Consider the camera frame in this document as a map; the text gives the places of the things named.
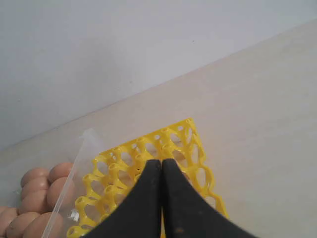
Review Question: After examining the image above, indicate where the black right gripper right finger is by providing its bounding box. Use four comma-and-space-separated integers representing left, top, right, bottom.
161, 159, 254, 238

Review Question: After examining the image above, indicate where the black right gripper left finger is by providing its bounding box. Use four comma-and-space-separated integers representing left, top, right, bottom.
84, 160, 161, 238

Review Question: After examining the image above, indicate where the yellow plastic egg tray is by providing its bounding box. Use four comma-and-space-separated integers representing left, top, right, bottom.
66, 118, 228, 238

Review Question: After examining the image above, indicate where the brown egg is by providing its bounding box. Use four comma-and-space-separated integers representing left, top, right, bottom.
20, 177, 50, 200
0, 207, 18, 233
18, 190, 53, 214
47, 177, 75, 210
6, 212, 40, 238
20, 167, 49, 188
23, 212, 63, 238
48, 162, 73, 183

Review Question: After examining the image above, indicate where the clear plastic container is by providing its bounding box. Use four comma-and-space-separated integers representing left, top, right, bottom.
42, 129, 108, 238

